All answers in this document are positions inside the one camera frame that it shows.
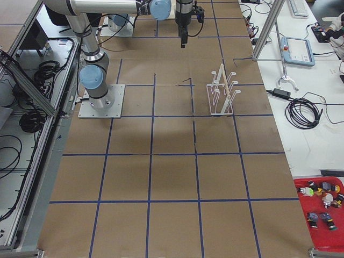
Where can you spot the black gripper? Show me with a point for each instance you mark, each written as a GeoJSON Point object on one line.
{"type": "Point", "coordinates": [182, 17]}

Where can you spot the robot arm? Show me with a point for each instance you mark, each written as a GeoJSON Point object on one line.
{"type": "Point", "coordinates": [121, 24]}
{"type": "Point", "coordinates": [93, 75]}

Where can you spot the blue teach pendant tablet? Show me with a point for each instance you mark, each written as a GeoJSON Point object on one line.
{"type": "Point", "coordinates": [297, 51]}

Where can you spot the black power adapter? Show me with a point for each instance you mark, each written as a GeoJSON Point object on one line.
{"type": "Point", "coordinates": [280, 93]}

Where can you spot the white keyboard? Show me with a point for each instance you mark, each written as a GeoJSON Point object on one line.
{"type": "Point", "coordinates": [298, 9]}

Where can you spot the brown paper table cover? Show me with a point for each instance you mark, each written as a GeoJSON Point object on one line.
{"type": "Point", "coordinates": [167, 179]}

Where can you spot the red parts tray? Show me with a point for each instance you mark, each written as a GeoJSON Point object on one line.
{"type": "Point", "coordinates": [321, 199]}

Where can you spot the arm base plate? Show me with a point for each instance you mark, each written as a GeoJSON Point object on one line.
{"type": "Point", "coordinates": [109, 106]}
{"type": "Point", "coordinates": [105, 32]}

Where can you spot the white wire cup rack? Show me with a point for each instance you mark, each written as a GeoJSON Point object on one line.
{"type": "Point", "coordinates": [220, 92]}

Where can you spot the aluminium frame post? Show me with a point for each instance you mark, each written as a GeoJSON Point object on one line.
{"type": "Point", "coordinates": [268, 25]}

